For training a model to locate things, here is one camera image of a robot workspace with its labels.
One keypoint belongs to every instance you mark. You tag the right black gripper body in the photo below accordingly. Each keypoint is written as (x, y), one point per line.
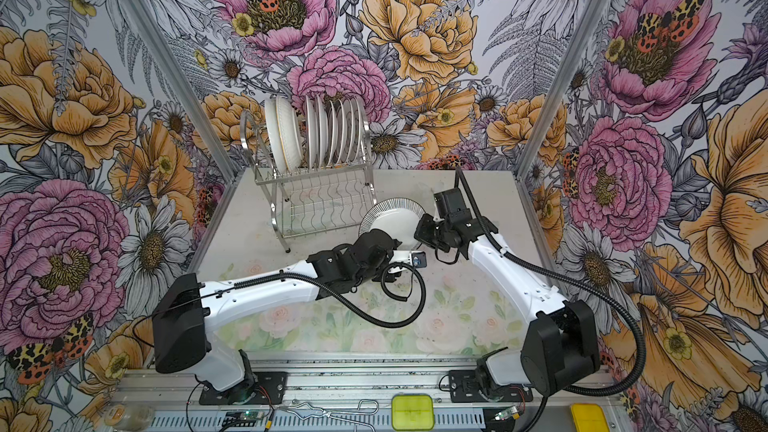
(434, 232)

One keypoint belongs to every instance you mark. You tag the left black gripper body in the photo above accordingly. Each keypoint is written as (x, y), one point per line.
(371, 271)

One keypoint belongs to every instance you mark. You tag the black striped rim plate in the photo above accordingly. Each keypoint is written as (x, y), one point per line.
(398, 217)

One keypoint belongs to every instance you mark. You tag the chrome wire dish rack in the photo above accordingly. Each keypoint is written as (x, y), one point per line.
(307, 202)

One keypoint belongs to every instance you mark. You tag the plain white plate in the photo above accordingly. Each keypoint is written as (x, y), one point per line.
(272, 128)

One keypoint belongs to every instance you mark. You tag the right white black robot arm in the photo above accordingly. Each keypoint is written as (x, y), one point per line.
(560, 344)

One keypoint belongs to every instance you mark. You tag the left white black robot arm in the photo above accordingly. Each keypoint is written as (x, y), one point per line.
(188, 316)

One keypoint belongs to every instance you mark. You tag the white plate row middle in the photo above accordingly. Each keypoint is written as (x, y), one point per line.
(339, 134)

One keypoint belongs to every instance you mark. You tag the red floral pattern plate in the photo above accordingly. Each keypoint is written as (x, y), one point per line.
(312, 133)

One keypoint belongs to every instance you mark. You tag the yellow rimmed white plate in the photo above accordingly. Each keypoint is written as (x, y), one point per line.
(288, 130)

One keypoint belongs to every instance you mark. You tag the red dotted rim plate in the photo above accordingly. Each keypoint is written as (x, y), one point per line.
(323, 134)

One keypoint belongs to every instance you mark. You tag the green square lid box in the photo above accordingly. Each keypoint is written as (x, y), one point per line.
(412, 412)

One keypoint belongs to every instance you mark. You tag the small green circuit board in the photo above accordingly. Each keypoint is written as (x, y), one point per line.
(245, 418)

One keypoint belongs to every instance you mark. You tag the yellow box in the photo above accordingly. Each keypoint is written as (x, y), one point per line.
(588, 417)

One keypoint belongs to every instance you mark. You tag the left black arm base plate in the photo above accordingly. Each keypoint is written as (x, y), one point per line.
(257, 388)

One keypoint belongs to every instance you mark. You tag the bent metal wire hook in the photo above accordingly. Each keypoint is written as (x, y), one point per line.
(358, 418)

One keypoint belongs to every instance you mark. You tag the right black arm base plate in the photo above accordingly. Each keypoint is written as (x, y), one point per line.
(470, 386)

